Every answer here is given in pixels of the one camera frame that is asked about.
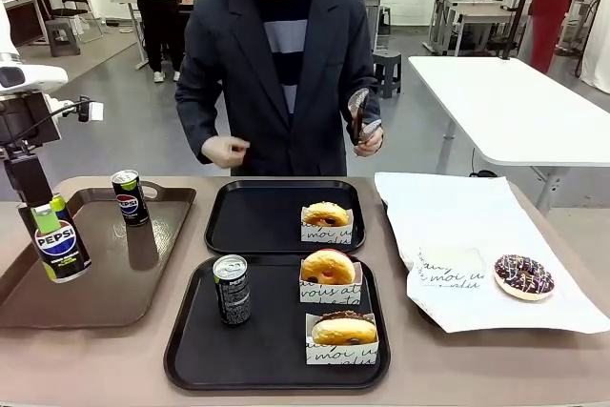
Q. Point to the chocolate topped donut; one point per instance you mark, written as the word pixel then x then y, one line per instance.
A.
pixel 343 331

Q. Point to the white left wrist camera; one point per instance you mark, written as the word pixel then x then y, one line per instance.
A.
pixel 95 111

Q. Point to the dark plastic stool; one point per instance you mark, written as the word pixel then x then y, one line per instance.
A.
pixel 388 73

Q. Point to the black metal tongs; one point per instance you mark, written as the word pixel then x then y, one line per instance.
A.
pixel 358 111

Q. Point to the Pepsi can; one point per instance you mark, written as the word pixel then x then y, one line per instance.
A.
pixel 233 292
pixel 59 254
pixel 129 202

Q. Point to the person in dark jacket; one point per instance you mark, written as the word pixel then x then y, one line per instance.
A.
pixel 229 73

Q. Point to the person's right hand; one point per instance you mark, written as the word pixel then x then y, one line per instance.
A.
pixel 224 152

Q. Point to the grey background table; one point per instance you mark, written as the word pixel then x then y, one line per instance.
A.
pixel 476 14

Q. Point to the printed paper donut box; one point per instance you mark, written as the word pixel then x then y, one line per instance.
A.
pixel 338 354
pixel 329 293
pixel 329 234

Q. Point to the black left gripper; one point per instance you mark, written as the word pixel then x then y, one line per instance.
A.
pixel 26 121

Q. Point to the person in red clothes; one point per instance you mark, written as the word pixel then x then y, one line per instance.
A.
pixel 553 6

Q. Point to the small black tray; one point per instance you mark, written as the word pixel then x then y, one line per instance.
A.
pixel 257 221

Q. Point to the flat printed paper box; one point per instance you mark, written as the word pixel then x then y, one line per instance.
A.
pixel 448 269

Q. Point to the white paper sheet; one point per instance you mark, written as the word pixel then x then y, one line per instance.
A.
pixel 453 216

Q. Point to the brown plastic tray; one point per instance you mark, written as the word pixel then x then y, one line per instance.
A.
pixel 95 283

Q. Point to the chocolate sprinkle donut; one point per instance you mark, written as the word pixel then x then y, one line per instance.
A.
pixel 524 278

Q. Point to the large black tray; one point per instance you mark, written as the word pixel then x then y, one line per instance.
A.
pixel 276 350

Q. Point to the black stand pole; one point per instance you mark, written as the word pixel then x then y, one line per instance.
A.
pixel 522 2

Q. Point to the grey plastic stool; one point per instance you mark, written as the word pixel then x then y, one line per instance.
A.
pixel 63 39

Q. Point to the person's left hand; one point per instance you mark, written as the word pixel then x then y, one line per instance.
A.
pixel 374 146

